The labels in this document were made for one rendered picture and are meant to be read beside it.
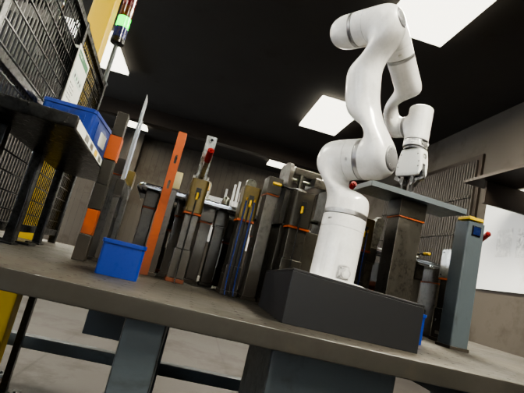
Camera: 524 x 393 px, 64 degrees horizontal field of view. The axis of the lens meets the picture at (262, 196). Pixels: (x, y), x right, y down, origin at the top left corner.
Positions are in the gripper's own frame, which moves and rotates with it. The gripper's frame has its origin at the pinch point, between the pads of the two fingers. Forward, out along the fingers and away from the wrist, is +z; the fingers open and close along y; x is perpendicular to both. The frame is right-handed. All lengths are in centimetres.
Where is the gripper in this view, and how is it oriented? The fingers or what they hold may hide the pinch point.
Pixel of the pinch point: (406, 191)
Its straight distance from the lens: 154.9
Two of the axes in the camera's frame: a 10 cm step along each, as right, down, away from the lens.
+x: -7.9, -2.9, -5.4
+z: -2.4, 9.6, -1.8
